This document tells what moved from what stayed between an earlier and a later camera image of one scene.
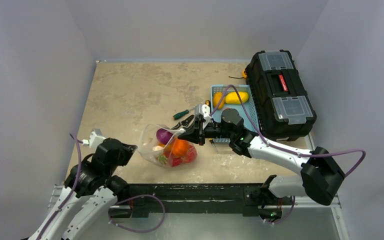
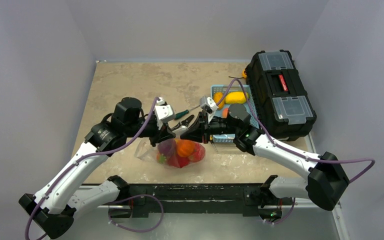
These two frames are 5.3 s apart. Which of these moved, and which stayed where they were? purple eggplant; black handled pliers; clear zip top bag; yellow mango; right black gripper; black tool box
Moved: purple eggplant; clear zip top bag
Stayed: yellow mango; black handled pliers; black tool box; right black gripper
